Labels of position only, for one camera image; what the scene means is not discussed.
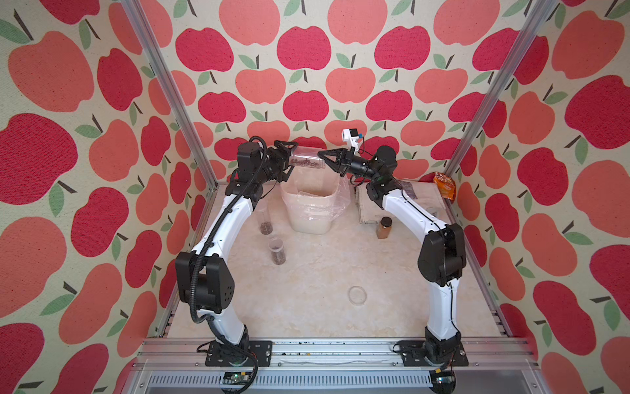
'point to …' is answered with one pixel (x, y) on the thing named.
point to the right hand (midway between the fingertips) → (319, 159)
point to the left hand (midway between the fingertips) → (302, 155)
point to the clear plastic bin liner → (316, 193)
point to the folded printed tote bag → (369, 211)
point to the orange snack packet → (446, 185)
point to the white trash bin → (310, 226)
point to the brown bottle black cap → (384, 228)
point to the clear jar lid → (358, 295)
